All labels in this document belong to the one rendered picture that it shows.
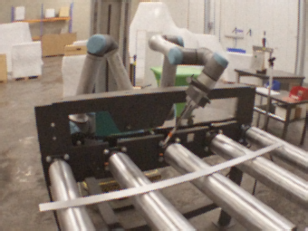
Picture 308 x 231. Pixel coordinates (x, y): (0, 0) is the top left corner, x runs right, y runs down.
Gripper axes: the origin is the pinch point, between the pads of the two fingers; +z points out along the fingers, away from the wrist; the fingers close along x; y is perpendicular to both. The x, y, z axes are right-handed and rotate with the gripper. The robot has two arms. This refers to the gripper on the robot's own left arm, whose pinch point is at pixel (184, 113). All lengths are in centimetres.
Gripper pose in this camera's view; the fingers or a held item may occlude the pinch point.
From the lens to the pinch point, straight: 126.9
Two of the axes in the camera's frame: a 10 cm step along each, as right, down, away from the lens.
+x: -3.3, -5.0, 8.0
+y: 7.9, 3.2, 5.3
